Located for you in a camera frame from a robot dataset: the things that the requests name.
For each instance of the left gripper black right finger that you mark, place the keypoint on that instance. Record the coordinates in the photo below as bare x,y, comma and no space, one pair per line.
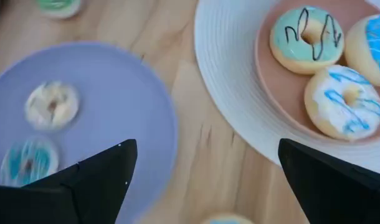
333,193

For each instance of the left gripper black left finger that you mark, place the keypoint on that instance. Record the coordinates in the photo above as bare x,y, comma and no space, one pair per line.
84,193

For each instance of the small light blue donut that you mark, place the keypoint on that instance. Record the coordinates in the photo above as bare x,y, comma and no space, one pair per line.
43,155

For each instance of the large white blue-drizzled donut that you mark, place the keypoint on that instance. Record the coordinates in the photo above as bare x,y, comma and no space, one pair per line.
321,109

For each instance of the small cream iced donut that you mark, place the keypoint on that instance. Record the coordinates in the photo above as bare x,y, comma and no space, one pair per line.
65,109

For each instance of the large blue iced donut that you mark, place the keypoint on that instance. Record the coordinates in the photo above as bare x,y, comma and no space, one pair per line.
358,53
227,220

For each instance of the large green black-drizzled donut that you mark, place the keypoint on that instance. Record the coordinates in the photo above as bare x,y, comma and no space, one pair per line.
286,53

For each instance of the purple plate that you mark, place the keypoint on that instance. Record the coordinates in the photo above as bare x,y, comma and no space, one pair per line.
115,102

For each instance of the pink plate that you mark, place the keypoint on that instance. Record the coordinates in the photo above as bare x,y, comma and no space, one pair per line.
277,84

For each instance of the large white plate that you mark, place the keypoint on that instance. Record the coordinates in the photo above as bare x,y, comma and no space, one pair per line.
227,62

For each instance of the small green iced donut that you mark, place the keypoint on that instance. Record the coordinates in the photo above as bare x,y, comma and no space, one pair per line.
57,6

